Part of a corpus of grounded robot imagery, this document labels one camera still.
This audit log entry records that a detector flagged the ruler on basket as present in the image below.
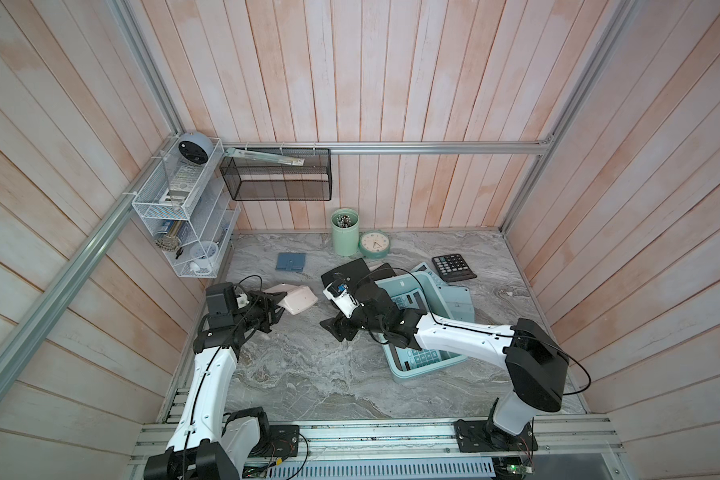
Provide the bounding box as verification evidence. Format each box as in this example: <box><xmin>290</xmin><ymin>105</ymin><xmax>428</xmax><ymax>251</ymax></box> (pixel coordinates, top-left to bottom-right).
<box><xmin>224</xmin><ymin>147</ymin><xmax>305</xmax><ymax>167</ymax></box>

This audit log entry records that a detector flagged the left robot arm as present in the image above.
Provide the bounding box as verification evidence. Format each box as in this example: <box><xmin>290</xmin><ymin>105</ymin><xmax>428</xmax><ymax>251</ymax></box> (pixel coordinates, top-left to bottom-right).
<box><xmin>143</xmin><ymin>282</ymin><xmax>287</xmax><ymax>479</ymax></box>

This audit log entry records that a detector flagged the black calculator face down large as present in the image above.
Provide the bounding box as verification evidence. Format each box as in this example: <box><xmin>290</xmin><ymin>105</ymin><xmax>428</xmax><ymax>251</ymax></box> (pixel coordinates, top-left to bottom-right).
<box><xmin>321</xmin><ymin>258</ymin><xmax>371</xmax><ymax>294</ymax></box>

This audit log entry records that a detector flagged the mint green storage box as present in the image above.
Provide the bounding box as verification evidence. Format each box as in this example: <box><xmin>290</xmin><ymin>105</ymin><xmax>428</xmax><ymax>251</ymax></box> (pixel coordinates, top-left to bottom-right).
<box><xmin>374</xmin><ymin>271</ymin><xmax>475</xmax><ymax>381</ymax></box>

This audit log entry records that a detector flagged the black calculator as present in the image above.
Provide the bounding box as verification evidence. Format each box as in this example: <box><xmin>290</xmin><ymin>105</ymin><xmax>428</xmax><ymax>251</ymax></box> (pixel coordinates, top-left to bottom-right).
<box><xmin>432</xmin><ymin>254</ymin><xmax>477</xmax><ymax>283</ymax></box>

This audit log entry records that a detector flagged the teal calculator face down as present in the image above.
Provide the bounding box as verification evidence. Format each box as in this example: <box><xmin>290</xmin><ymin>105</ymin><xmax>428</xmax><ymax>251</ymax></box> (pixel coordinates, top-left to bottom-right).
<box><xmin>440</xmin><ymin>286</ymin><xmax>475</xmax><ymax>323</ymax></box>

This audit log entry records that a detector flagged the aluminium front rail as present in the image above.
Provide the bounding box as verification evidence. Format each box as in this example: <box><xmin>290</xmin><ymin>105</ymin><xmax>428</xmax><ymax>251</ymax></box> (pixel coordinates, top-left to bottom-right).
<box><xmin>125</xmin><ymin>413</ymin><xmax>625</xmax><ymax>466</ymax></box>

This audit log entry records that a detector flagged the white wire shelf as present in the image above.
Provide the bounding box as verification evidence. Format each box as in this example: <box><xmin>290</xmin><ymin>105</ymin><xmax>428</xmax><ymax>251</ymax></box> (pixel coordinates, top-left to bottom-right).
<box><xmin>132</xmin><ymin>135</ymin><xmax>240</xmax><ymax>279</ymax></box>

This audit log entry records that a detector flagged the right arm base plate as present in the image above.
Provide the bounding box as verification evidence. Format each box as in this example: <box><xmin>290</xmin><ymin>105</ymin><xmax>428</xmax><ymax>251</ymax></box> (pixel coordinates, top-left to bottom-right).
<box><xmin>453</xmin><ymin>419</ymin><xmax>538</xmax><ymax>453</ymax></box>

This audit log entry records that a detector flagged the small teal calculator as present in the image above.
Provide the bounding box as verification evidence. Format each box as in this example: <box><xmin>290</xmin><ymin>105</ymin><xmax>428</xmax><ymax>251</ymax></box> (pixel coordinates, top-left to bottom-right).
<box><xmin>398</xmin><ymin>349</ymin><xmax>456</xmax><ymax>371</ymax></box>

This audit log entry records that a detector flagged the black wire basket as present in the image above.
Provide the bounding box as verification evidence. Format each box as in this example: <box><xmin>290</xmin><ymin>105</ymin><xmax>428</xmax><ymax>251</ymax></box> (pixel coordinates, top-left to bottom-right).
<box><xmin>220</xmin><ymin>147</ymin><xmax>333</xmax><ymax>202</ymax></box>

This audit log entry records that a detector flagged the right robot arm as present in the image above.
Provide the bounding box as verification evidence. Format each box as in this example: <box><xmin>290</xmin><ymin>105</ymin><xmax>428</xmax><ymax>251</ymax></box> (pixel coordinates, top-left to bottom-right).
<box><xmin>320</xmin><ymin>279</ymin><xmax>570</xmax><ymax>437</ymax></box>

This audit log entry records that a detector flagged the green pen cup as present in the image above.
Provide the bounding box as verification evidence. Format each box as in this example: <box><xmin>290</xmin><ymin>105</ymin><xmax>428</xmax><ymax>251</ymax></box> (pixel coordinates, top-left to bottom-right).
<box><xmin>330</xmin><ymin>208</ymin><xmax>360</xmax><ymax>257</ymax></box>

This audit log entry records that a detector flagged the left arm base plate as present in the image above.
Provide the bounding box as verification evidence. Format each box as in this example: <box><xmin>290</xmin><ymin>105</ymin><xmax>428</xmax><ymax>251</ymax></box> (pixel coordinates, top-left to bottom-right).
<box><xmin>249</xmin><ymin>424</ymin><xmax>300</xmax><ymax>460</ymax></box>

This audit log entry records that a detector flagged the black calculator face down small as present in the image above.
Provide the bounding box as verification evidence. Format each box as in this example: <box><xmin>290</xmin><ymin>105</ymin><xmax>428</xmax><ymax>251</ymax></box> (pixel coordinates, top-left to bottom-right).
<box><xmin>368</xmin><ymin>263</ymin><xmax>395</xmax><ymax>281</ymax></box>

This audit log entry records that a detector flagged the white mug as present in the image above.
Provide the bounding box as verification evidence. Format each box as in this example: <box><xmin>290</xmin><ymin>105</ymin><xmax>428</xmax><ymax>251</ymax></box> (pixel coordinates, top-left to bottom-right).
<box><xmin>189</xmin><ymin>241</ymin><xmax>219</xmax><ymax>275</ymax></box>

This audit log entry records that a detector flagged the large teal calculator right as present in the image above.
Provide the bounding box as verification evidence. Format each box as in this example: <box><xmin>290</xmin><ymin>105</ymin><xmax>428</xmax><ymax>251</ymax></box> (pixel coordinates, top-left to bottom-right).
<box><xmin>412</xmin><ymin>262</ymin><xmax>444</xmax><ymax>284</ymax></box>

